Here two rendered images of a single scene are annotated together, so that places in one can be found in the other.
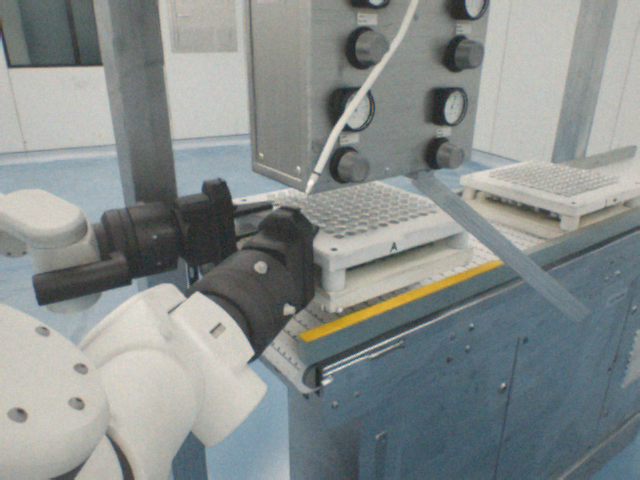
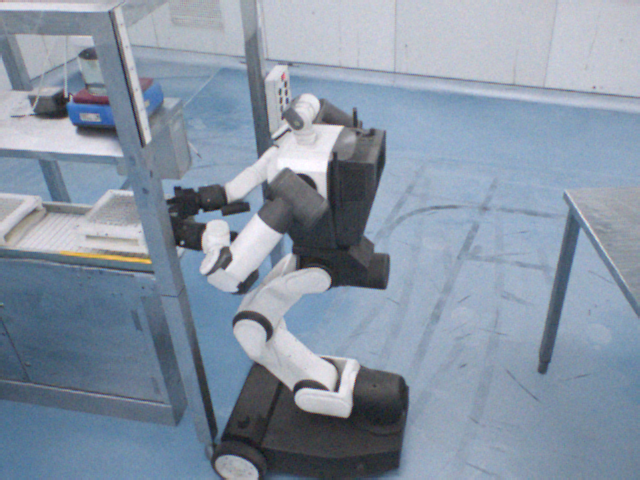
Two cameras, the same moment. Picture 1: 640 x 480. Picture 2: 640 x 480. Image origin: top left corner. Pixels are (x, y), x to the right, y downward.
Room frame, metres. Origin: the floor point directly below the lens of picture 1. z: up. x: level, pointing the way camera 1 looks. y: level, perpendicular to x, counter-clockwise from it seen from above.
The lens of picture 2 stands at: (1.31, 1.72, 2.05)
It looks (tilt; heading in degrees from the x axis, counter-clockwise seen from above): 36 degrees down; 231
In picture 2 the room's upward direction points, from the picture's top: 4 degrees counter-clockwise
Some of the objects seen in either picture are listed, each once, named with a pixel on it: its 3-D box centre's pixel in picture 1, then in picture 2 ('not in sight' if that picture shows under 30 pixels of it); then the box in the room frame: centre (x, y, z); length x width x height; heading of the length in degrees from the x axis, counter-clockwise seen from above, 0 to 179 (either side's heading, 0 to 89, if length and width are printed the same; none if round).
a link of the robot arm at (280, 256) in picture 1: (268, 281); (195, 200); (0.47, 0.05, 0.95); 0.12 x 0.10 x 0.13; 157
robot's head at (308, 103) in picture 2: not in sight; (303, 116); (0.31, 0.46, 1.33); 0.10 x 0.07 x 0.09; 35
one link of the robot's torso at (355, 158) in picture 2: not in sight; (329, 184); (0.28, 0.51, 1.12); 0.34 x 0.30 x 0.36; 35
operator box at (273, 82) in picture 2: not in sight; (278, 102); (-0.17, -0.31, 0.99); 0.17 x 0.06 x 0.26; 36
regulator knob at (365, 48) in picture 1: (371, 42); not in sight; (0.45, -0.05, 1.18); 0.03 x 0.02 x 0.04; 126
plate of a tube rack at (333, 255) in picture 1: (348, 213); (125, 213); (0.67, -0.05, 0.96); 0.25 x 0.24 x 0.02; 35
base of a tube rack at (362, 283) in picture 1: (347, 245); (128, 225); (0.67, -0.05, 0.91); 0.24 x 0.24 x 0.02; 35
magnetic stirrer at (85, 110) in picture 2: not in sight; (117, 100); (0.62, -0.02, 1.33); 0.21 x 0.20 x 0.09; 36
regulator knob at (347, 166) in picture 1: (352, 161); not in sight; (0.44, -0.03, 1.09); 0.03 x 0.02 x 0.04; 126
